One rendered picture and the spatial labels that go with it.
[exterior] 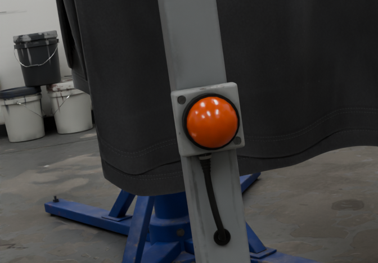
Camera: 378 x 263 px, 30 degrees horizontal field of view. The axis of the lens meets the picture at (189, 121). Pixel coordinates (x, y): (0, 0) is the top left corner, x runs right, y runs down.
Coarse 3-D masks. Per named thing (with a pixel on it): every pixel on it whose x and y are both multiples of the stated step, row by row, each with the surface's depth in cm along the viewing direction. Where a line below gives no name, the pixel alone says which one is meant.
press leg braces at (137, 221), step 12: (120, 192) 244; (120, 204) 245; (144, 204) 202; (108, 216) 253; (120, 216) 251; (132, 216) 250; (144, 216) 200; (132, 228) 198; (144, 228) 199; (132, 240) 196; (144, 240) 198; (252, 240) 196; (132, 252) 194; (252, 252) 195; (264, 252) 194
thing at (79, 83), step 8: (56, 0) 82; (64, 8) 84; (64, 16) 84; (64, 24) 83; (64, 32) 83; (64, 40) 83; (72, 40) 86; (64, 48) 84; (72, 48) 87; (72, 56) 88; (72, 64) 89; (80, 64) 87; (72, 72) 90; (80, 72) 88; (80, 80) 88; (80, 88) 89; (88, 88) 88
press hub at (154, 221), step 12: (180, 192) 218; (156, 204) 220; (168, 204) 217; (180, 204) 218; (156, 216) 222; (168, 216) 218; (180, 216) 218; (156, 228) 218; (168, 228) 216; (180, 228) 216; (156, 240) 219; (168, 240) 217; (180, 240) 216
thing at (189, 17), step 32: (160, 0) 54; (192, 0) 53; (192, 32) 53; (192, 64) 53; (192, 96) 52; (224, 96) 53; (192, 160) 54; (224, 160) 55; (192, 192) 55; (224, 192) 55; (192, 224) 57; (224, 224) 55; (224, 256) 56
